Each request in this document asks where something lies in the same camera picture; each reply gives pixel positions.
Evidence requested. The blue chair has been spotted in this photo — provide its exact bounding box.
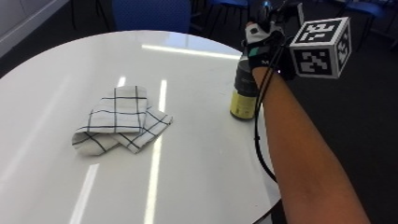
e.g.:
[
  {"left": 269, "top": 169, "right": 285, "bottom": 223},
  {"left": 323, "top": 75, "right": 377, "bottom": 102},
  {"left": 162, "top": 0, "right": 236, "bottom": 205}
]
[
  {"left": 111, "top": 0, "right": 193, "bottom": 35},
  {"left": 344, "top": 0, "right": 398, "bottom": 35},
  {"left": 205, "top": 0, "right": 251, "bottom": 13}
]

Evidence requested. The white marker cube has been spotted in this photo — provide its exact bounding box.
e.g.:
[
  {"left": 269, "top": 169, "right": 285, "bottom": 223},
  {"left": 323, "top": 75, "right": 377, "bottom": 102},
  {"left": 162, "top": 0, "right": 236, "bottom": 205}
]
[{"left": 289, "top": 16, "right": 353, "bottom": 79}]

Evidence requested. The black and yellow bottle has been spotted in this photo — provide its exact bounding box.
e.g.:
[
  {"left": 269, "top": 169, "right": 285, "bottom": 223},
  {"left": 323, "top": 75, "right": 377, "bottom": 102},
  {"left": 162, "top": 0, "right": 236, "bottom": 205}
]
[{"left": 229, "top": 50, "right": 261, "bottom": 121}]

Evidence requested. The white checked cloth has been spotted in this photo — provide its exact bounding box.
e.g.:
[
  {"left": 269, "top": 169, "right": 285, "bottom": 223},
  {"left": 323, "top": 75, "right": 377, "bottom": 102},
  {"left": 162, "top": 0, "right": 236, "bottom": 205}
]
[{"left": 71, "top": 85, "right": 175, "bottom": 157}]

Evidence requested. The black cable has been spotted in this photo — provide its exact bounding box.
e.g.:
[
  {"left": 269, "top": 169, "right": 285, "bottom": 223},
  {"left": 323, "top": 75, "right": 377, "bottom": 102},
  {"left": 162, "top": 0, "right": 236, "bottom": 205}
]
[{"left": 253, "top": 36, "right": 292, "bottom": 184}]

